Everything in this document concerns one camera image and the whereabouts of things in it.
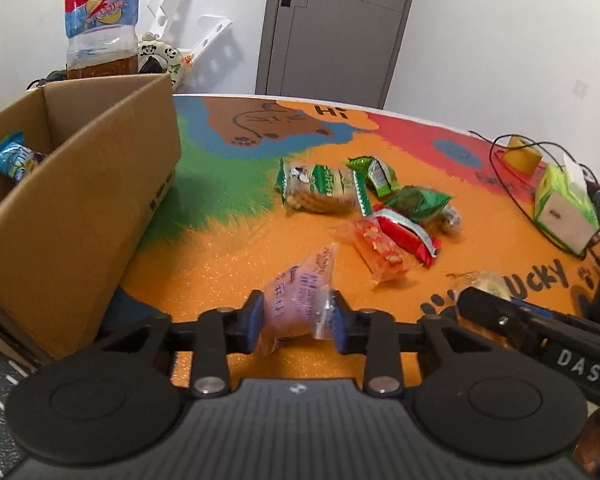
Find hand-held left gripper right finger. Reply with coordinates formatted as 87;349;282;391
332;291;498;396

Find dark green snack packet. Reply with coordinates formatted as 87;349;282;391
382;186;453;223

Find panda print swim ring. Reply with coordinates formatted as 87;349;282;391
137;34;187;92

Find green and white cookie packet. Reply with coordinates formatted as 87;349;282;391
276;157;373;217

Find small blue snack packet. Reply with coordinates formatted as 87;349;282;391
0;132;46;183

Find black cable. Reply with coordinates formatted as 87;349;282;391
470;131;600;261

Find grey door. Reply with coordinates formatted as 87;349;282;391
255;0;423;111

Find colourful cartoon table mat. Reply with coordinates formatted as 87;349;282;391
0;94;600;480

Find small bright green packet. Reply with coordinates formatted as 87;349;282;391
344;156;401;198

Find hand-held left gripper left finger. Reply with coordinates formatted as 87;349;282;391
92;289;266;397

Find pink snack packet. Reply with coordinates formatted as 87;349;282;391
254;242;341;356

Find red packet with teal stripe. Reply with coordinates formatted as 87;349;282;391
372;207;443;268

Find orange clear snack packet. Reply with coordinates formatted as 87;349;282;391
332;217;413;288

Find yellow small box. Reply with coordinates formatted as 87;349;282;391
504;136;543;173

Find brown cardboard box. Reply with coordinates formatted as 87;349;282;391
0;74;182;368

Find small clear candy packet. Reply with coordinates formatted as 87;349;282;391
437;205;464;233

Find green tissue box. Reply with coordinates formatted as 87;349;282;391
534;162;600;256

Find large iced tea bottle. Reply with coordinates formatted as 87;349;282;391
62;0;146;81

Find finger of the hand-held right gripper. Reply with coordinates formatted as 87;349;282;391
510;298;600;333
456;286;546;358

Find clear yellowish pastry packet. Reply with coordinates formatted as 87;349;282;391
445;270;511;306

